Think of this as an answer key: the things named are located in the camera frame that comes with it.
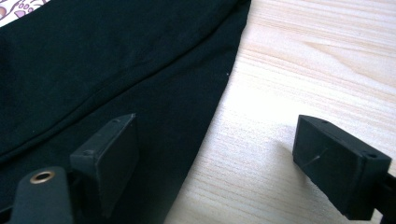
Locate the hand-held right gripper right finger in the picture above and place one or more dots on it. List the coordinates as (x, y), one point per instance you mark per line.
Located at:
(339, 168)

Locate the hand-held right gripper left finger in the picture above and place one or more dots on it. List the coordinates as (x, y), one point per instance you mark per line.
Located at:
(109, 155)

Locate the black cloth garment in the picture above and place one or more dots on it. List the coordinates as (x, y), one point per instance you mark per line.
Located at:
(124, 62)

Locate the white purple-patterned cloth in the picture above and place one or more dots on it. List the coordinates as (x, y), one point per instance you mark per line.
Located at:
(12, 12)

